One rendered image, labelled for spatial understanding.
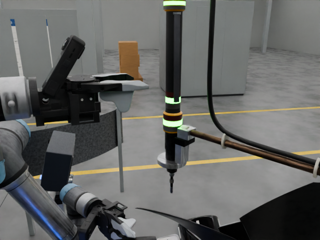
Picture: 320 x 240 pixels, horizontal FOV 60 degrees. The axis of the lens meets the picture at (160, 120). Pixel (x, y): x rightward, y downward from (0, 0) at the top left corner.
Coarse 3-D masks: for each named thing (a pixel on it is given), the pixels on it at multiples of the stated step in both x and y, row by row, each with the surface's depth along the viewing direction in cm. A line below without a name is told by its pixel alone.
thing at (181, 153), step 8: (192, 128) 61; (184, 136) 60; (192, 136) 61; (176, 144) 62; (184, 144) 60; (176, 152) 63; (184, 152) 63; (160, 160) 65; (168, 160) 65; (176, 160) 63; (184, 160) 63; (168, 168) 63; (176, 168) 63
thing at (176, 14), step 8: (176, 16) 54; (176, 24) 54; (176, 32) 55; (176, 40) 55; (176, 48) 56; (176, 56) 56; (176, 64) 56; (176, 72) 57; (176, 80) 57; (176, 88) 58; (176, 96) 58
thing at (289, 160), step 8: (200, 136) 58; (208, 136) 57; (216, 136) 56; (224, 144) 54; (232, 144) 53; (240, 144) 53; (248, 152) 51; (256, 152) 50; (264, 152) 49; (272, 160) 49; (280, 160) 48; (288, 160) 47; (296, 160) 46; (296, 168) 46; (304, 168) 45; (312, 168) 44
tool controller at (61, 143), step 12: (60, 132) 140; (60, 144) 127; (72, 144) 130; (48, 156) 118; (60, 156) 119; (72, 156) 122; (48, 168) 120; (60, 168) 121; (48, 180) 122; (60, 180) 123; (72, 180) 128
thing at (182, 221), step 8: (136, 208) 53; (144, 208) 52; (168, 216) 50; (176, 216) 49; (184, 224) 55; (192, 224) 49; (192, 232) 66; (200, 232) 54; (208, 232) 49; (216, 232) 46
